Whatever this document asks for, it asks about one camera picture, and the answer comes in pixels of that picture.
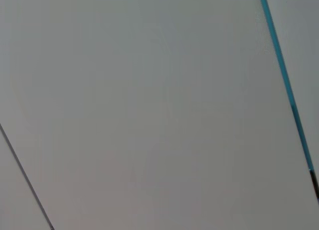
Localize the blue wall seam strip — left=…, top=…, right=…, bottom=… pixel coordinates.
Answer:
left=257, top=0, right=319, bottom=200

